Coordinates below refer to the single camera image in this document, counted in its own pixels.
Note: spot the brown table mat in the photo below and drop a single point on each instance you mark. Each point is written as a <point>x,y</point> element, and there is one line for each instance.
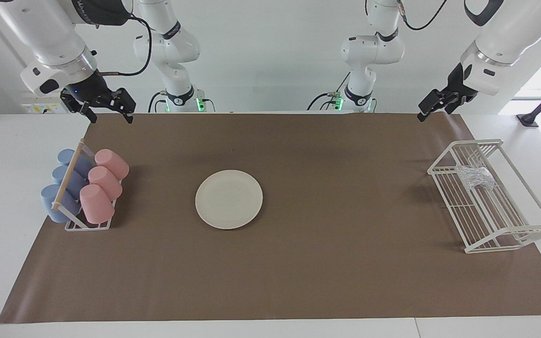
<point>298,272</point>

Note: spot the cream round plate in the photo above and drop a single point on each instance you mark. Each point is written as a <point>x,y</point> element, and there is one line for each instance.
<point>228,199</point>

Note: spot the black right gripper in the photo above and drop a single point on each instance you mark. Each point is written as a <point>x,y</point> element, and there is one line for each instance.
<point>89,91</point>

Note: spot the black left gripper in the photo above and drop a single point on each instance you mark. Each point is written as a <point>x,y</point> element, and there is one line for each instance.
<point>453,89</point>

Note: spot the yellow warning label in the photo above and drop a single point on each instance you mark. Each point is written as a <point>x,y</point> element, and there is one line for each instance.
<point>40,109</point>

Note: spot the silver mesh sponge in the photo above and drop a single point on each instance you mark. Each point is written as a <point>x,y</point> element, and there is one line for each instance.
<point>476,177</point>

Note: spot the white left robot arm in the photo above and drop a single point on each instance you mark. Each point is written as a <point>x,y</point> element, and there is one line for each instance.
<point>510,33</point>

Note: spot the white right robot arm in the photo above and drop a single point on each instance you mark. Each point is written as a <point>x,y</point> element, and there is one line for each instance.
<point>40,28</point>

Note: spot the blue cup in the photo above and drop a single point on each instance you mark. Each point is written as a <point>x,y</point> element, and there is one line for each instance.
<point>62,174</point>
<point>65,156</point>
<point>50,199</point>

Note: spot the pink cup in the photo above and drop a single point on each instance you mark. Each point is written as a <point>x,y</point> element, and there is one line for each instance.
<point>112,163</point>
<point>106,182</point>
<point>96,204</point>

